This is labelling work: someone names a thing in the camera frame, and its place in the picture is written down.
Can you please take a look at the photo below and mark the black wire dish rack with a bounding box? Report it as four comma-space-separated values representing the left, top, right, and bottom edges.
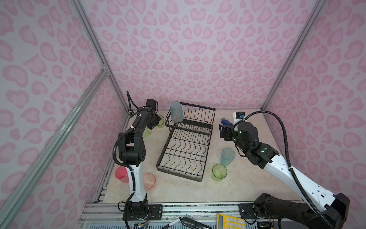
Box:
156, 102, 216, 182

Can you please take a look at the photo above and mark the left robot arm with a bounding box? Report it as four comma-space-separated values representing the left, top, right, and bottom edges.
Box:
112, 99, 161, 222

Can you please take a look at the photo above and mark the pink transparent cup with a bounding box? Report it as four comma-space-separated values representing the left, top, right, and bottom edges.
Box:
143, 173, 156, 190

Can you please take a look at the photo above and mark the yellow calculator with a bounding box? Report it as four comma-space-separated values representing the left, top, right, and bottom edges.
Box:
216, 214, 246, 229

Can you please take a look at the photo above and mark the teal textured plastic cup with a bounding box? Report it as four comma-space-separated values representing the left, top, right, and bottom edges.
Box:
170, 101, 184, 123

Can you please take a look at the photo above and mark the bright green transparent cup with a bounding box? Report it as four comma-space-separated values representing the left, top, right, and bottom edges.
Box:
212, 164, 228, 181

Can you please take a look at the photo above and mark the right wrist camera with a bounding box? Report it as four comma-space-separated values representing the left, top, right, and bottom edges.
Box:
233, 111, 246, 124

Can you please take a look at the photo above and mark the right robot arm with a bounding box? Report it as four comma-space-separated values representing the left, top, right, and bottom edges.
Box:
219, 122, 350, 229

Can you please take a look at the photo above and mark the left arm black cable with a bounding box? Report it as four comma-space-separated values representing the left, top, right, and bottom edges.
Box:
126, 91, 140, 118

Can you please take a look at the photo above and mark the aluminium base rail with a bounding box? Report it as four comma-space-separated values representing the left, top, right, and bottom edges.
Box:
75, 200, 328, 229

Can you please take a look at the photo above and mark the white mug green handle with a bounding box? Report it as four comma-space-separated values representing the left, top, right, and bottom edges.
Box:
143, 127, 152, 138

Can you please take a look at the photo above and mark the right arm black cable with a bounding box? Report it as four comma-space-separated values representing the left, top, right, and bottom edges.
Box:
244, 110, 335, 229

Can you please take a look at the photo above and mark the teal cup near right arm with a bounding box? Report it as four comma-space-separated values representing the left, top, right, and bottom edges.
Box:
220, 148, 235, 167

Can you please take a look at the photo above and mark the blue stapler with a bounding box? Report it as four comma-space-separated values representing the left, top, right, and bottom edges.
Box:
221, 118, 233, 127

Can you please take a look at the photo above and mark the solid pink plastic cup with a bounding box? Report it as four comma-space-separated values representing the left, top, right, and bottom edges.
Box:
114, 167, 129, 183

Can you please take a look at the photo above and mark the black marker pen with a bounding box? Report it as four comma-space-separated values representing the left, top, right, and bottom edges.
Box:
162, 217, 212, 229

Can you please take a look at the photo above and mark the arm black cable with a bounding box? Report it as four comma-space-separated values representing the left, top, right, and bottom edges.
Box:
126, 91, 140, 118
244, 110, 335, 229

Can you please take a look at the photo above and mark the light green transparent cup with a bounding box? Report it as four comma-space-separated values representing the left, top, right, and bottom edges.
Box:
157, 114, 165, 128

